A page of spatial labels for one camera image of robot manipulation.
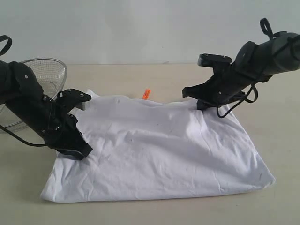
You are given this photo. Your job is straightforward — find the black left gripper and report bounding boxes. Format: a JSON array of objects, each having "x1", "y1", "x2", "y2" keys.
[{"x1": 43, "y1": 113, "x2": 92, "y2": 160}]

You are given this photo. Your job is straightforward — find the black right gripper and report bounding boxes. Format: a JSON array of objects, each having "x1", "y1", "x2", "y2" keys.
[{"x1": 182, "y1": 69, "x2": 253, "y2": 110}]

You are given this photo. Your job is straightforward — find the white shirt with red print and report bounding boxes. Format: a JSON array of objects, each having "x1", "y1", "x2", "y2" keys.
[{"x1": 41, "y1": 90, "x2": 275, "y2": 203}]

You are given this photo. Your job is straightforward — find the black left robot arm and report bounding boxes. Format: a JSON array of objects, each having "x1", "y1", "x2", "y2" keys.
[{"x1": 0, "y1": 61, "x2": 92, "y2": 160}]

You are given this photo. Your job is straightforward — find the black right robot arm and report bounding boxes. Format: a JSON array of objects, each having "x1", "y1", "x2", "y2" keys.
[{"x1": 182, "y1": 32, "x2": 300, "y2": 110}]

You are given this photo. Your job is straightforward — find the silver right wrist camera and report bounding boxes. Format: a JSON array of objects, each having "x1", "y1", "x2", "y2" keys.
[{"x1": 197, "y1": 53, "x2": 233, "y2": 68}]

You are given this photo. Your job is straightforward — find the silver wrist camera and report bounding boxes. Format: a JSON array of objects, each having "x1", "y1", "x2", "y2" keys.
[
  {"x1": 197, "y1": 53, "x2": 233, "y2": 68},
  {"x1": 56, "y1": 88, "x2": 92, "y2": 114}
]

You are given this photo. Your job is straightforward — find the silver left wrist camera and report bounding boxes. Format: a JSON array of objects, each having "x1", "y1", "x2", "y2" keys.
[{"x1": 56, "y1": 88, "x2": 92, "y2": 114}]

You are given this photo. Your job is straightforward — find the metal wire mesh basket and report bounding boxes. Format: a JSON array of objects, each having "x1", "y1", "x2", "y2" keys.
[{"x1": 0, "y1": 58, "x2": 68, "y2": 132}]

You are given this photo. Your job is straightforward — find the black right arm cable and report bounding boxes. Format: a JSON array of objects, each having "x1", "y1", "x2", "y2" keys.
[{"x1": 215, "y1": 17, "x2": 300, "y2": 119}]

